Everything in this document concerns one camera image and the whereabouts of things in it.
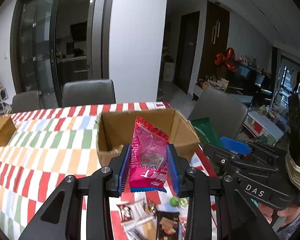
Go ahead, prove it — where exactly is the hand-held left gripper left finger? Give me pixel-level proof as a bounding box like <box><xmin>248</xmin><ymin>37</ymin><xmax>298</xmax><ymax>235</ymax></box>
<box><xmin>19</xmin><ymin>144</ymin><xmax>132</xmax><ymax>240</ymax></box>

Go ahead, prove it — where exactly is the grey chair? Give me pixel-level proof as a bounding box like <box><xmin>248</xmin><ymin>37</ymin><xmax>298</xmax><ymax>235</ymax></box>
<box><xmin>187</xmin><ymin>86</ymin><xmax>248</xmax><ymax>140</ymax></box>
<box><xmin>12</xmin><ymin>91</ymin><xmax>42</xmax><ymax>114</ymax></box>
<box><xmin>62</xmin><ymin>79</ymin><xmax>116</xmax><ymax>108</ymax></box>

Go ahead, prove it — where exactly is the white carton box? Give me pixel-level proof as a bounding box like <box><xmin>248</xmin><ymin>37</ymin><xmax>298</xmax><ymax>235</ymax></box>
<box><xmin>162</xmin><ymin>62</ymin><xmax>175</xmax><ymax>82</ymax></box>

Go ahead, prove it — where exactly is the clear plastic snack packet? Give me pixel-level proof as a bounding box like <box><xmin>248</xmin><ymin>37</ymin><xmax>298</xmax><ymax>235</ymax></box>
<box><xmin>121</xmin><ymin>217</ymin><xmax>156</xmax><ymax>240</ymax></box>

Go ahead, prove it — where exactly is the green wrapped candy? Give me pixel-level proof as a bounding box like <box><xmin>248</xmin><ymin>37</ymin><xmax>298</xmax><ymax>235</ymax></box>
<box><xmin>169</xmin><ymin>196</ymin><xmax>189</xmax><ymax>207</ymax></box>

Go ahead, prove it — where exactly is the brown cardboard box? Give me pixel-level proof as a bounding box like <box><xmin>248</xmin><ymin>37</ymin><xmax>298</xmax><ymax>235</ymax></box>
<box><xmin>96</xmin><ymin>108</ymin><xmax>200</xmax><ymax>168</ymax></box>

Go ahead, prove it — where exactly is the grey refrigerator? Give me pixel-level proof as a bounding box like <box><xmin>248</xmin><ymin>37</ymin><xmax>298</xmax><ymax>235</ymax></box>
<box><xmin>87</xmin><ymin>0</ymin><xmax>108</xmax><ymax>80</ymax></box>

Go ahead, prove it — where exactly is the sliding glass door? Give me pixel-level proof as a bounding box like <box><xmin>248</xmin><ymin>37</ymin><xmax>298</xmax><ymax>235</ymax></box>
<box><xmin>11</xmin><ymin>0</ymin><xmax>63</xmax><ymax>108</ymax></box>

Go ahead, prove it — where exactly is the dark snack packet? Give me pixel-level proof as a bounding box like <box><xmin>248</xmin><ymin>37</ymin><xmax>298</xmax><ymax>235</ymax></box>
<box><xmin>156</xmin><ymin>211</ymin><xmax>180</xmax><ymax>240</ymax></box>

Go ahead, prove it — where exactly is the dark wooden cabinet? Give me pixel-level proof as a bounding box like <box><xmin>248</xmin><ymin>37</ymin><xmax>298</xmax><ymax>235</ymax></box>
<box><xmin>197</xmin><ymin>1</ymin><xmax>230</xmax><ymax>85</ymax></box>

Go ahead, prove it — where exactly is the brown woven box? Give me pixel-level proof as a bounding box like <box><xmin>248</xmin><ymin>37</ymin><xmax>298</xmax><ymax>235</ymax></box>
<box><xmin>0</xmin><ymin>115</ymin><xmax>17</xmax><ymax>147</ymax></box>

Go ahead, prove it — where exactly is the checked tablecloth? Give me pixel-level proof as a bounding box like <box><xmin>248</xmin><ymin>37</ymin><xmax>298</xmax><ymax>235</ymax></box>
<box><xmin>0</xmin><ymin>101</ymin><xmax>223</xmax><ymax>240</ymax></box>

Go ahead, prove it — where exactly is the foil chocolate candy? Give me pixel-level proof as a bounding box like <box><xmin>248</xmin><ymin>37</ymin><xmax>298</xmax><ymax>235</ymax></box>
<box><xmin>146</xmin><ymin>199</ymin><xmax>158</xmax><ymax>214</ymax></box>

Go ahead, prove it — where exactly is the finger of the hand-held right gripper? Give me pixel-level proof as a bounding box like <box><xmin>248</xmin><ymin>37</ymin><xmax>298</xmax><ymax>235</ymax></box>
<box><xmin>219</xmin><ymin>136</ymin><xmax>287</xmax><ymax>163</ymax></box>
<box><xmin>202</xmin><ymin>143</ymin><xmax>243</xmax><ymax>178</ymax></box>

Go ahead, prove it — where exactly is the red foil balloon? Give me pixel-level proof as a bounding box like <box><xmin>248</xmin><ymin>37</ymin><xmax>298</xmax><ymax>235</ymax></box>
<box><xmin>214</xmin><ymin>47</ymin><xmax>237</xmax><ymax>72</ymax></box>

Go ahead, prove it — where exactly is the pink snack packet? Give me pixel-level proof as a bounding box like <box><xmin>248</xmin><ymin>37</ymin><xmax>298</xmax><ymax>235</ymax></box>
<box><xmin>128</xmin><ymin>116</ymin><xmax>169</xmax><ymax>193</ymax></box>

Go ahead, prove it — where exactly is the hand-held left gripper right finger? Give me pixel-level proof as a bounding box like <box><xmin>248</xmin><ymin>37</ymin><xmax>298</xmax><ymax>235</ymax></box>
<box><xmin>166</xmin><ymin>144</ymin><xmax>279</xmax><ymax>240</ymax></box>

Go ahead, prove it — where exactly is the red white candy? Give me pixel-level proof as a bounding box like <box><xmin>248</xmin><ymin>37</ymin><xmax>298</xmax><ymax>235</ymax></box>
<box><xmin>116</xmin><ymin>201</ymin><xmax>135</xmax><ymax>224</ymax></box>

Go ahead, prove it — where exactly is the green snack packet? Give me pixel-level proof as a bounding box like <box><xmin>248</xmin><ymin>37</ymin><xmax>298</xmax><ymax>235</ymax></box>
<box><xmin>191</xmin><ymin>118</ymin><xmax>225</xmax><ymax>148</ymax></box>

